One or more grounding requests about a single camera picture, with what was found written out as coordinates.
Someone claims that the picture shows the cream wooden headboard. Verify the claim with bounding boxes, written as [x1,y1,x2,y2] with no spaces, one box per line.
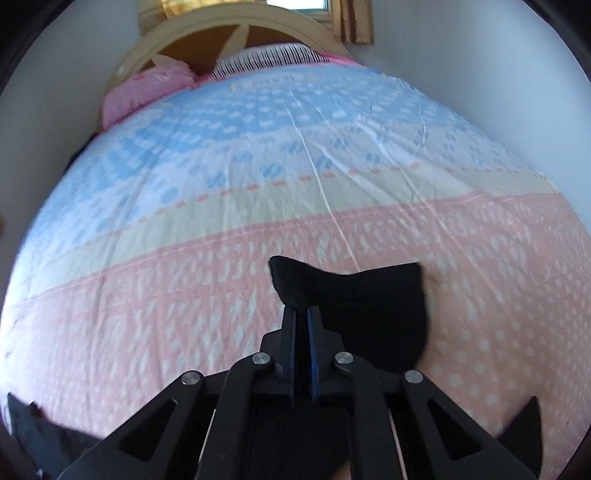
[95,4,354,132]

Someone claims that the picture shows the pink pillow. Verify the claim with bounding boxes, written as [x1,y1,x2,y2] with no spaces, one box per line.
[102,62,197,129]

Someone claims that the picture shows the black pants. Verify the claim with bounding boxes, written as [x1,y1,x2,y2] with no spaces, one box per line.
[7,256,542,480]

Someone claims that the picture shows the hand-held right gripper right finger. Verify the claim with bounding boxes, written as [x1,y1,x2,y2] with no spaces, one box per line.
[307,305,543,480]

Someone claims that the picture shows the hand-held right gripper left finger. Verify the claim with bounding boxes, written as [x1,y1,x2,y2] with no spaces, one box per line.
[58,305,298,480]

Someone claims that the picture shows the striped pillow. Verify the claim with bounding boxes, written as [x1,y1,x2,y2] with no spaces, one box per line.
[213,42,324,77]

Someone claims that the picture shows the pink and blue patterned quilt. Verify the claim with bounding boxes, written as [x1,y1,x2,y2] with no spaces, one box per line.
[0,62,589,480]

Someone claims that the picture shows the golden curtain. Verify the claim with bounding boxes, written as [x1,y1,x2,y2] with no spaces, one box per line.
[333,0,376,46]
[157,0,269,19]

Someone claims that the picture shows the window behind headboard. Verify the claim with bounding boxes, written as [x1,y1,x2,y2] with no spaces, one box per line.
[265,0,333,21]

